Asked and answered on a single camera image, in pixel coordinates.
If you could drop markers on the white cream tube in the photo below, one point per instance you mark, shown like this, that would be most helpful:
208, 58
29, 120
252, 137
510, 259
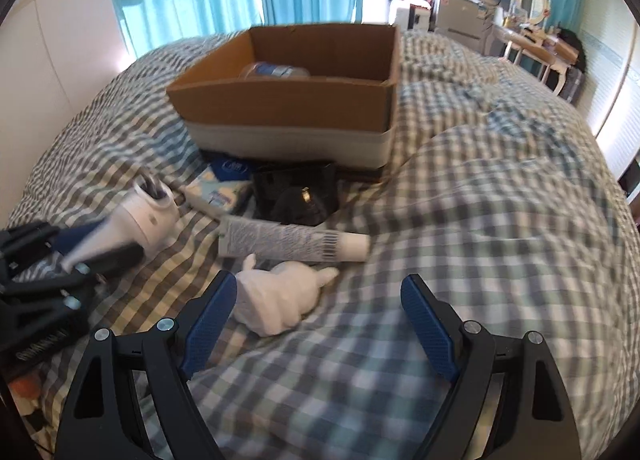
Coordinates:
238, 237

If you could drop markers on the clear plastic jar blue label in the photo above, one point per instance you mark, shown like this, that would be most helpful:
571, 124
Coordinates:
262, 69

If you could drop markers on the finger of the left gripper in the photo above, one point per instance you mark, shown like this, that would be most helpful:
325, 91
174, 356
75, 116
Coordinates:
112, 262
65, 239

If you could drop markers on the white suitcase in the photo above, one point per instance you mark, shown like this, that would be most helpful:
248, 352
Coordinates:
411, 15

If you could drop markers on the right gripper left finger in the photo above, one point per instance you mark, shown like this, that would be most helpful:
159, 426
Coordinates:
102, 419

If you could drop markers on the checkered grey white duvet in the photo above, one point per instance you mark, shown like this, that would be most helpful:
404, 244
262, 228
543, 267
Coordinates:
496, 193

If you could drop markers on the silver mini fridge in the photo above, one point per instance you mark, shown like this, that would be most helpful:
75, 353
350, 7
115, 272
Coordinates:
467, 22

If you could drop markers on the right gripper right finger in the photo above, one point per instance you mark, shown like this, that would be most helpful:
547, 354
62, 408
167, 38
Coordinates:
533, 419

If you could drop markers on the white hair dryer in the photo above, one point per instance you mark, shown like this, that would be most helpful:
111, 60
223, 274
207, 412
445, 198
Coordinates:
146, 215

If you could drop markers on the blue white tissue pack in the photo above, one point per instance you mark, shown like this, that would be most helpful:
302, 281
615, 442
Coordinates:
222, 188

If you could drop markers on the white sliding wardrobe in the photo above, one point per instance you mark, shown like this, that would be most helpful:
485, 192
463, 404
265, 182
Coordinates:
609, 103

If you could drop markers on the white oval vanity mirror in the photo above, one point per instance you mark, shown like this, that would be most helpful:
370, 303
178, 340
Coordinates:
531, 0

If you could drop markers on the white dressing table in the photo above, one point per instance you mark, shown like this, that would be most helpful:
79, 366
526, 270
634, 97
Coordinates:
553, 54

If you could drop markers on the black glossy pouch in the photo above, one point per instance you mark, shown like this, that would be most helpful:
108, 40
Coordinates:
300, 193

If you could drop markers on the brown cardboard box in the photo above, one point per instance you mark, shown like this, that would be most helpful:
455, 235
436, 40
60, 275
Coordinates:
344, 112

